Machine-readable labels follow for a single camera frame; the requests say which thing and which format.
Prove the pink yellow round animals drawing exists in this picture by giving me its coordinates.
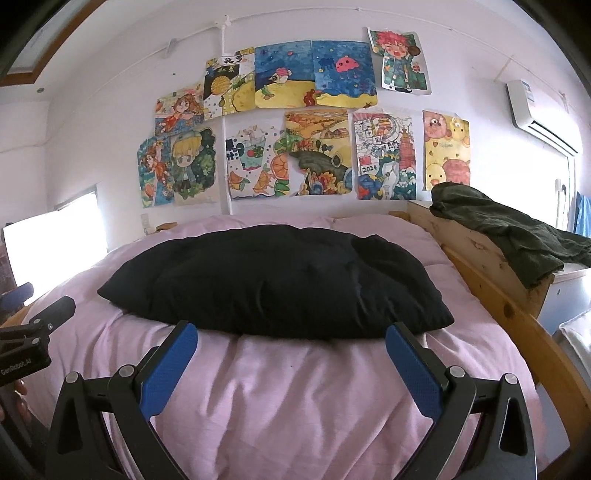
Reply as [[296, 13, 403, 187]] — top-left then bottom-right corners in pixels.
[[421, 109, 472, 193]]

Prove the brown framed panel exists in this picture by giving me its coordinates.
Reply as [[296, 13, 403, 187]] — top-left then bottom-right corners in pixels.
[[0, 0, 109, 88]]

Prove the white air conditioner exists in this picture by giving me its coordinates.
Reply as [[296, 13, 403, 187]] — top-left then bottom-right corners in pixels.
[[505, 79, 583, 155]]

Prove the white cabinet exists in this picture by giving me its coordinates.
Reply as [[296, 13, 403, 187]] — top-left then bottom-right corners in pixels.
[[538, 263, 591, 333]]

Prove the white cloth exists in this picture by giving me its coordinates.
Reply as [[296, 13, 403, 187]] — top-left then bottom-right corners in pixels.
[[554, 314, 591, 372]]

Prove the drink and orange slices drawing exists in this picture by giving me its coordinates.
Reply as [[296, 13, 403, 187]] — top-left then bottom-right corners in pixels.
[[225, 124, 291, 200]]

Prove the pink jellyfish sea drawing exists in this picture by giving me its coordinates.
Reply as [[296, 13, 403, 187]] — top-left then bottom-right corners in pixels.
[[311, 40, 379, 110]]

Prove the white vertical wall pipe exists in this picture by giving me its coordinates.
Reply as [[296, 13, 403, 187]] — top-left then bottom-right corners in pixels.
[[218, 15, 232, 216]]

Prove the brown-haired girl drawing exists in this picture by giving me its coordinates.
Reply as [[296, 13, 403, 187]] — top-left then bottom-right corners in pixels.
[[154, 84, 205, 136]]

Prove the blond boy and girl drawing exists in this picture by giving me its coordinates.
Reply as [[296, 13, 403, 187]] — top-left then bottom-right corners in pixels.
[[137, 128, 219, 208]]

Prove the blue sea fish drawing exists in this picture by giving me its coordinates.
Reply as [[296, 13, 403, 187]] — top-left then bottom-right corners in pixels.
[[254, 43, 315, 110]]

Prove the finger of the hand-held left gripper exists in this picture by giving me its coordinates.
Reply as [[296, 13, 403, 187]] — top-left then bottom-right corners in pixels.
[[0, 282, 36, 311], [20, 296, 77, 334]]

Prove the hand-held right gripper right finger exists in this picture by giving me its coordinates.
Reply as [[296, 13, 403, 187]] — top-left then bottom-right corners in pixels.
[[385, 320, 540, 480]]

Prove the blue hanging cloth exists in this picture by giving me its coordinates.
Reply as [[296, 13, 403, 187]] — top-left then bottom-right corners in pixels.
[[573, 191, 591, 236]]

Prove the person's left hand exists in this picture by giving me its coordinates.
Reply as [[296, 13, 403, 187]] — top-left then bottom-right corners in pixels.
[[0, 379, 31, 424]]

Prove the red-haired character drawing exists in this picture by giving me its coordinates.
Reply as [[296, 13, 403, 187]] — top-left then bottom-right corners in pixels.
[[367, 26, 433, 96]]

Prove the bright window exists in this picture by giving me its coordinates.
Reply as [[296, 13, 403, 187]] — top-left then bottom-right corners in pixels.
[[2, 185, 109, 305]]

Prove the black padded garment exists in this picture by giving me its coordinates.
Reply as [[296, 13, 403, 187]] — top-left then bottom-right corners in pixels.
[[97, 224, 455, 341]]

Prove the yellow moon drawing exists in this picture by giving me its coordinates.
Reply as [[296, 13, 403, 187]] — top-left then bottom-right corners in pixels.
[[203, 47, 256, 120]]

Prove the dark green clothing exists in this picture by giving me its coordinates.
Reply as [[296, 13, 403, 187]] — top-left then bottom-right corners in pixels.
[[429, 181, 591, 291]]

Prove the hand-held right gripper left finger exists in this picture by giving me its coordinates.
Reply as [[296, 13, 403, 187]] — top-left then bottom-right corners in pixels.
[[44, 320, 199, 480]]

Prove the yellow fields landscape drawing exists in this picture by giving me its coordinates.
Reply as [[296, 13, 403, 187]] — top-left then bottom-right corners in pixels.
[[283, 109, 355, 197]]

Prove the tower and dragon drawing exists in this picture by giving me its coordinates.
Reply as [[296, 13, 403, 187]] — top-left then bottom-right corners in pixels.
[[352, 110, 417, 202]]

